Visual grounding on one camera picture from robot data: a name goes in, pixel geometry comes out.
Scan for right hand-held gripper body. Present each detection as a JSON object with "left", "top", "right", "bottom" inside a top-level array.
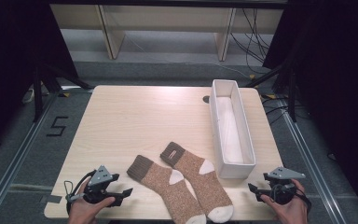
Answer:
[{"left": 262, "top": 166, "right": 307, "bottom": 206}]

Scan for brown and white sock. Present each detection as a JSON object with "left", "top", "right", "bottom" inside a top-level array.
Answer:
[
  {"left": 159, "top": 141, "right": 235, "bottom": 224},
  {"left": 126, "top": 154, "right": 207, "bottom": 224}
]

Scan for person's right hand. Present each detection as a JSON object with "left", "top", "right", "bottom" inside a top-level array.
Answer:
[{"left": 259, "top": 178, "right": 310, "bottom": 224}]

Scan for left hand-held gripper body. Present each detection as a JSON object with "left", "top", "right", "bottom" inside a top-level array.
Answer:
[{"left": 83, "top": 165, "right": 120, "bottom": 205}]

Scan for black tape floor mark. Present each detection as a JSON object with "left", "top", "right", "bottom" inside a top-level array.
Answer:
[{"left": 46, "top": 116, "right": 70, "bottom": 137}]

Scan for beige wooden shelf unit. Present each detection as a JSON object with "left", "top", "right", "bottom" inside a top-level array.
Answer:
[{"left": 49, "top": 3, "right": 284, "bottom": 63}]

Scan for grey tape piece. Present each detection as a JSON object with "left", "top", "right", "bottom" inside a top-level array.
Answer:
[{"left": 39, "top": 194, "right": 63, "bottom": 205}]

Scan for black metal stand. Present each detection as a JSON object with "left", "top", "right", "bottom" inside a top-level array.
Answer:
[
  {"left": 32, "top": 61, "right": 95, "bottom": 123},
  {"left": 244, "top": 58, "right": 298, "bottom": 123}
]

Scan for black curtain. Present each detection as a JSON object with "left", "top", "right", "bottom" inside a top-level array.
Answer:
[
  {"left": 262, "top": 0, "right": 358, "bottom": 217},
  {"left": 0, "top": 0, "right": 79, "bottom": 158}
]

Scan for bundle of black cables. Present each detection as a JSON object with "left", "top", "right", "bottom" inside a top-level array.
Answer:
[{"left": 228, "top": 7, "right": 275, "bottom": 69}]

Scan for black floor cables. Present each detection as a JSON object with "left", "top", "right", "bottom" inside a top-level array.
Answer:
[{"left": 260, "top": 95, "right": 312, "bottom": 126}]

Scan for white rectangular box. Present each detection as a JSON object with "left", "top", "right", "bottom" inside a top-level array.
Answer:
[{"left": 209, "top": 78, "right": 257, "bottom": 180}]

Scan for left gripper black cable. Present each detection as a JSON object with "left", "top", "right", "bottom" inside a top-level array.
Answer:
[{"left": 62, "top": 169, "right": 98, "bottom": 217}]

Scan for person's left hand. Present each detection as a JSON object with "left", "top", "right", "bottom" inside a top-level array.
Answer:
[{"left": 67, "top": 177, "right": 117, "bottom": 224}]

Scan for metal floor rail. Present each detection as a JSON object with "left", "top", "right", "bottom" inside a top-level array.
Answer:
[
  {"left": 275, "top": 95, "right": 340, "bottom": 224},
  {"left": 0, "top": 91, "right": 61, "bottom": 224}
]

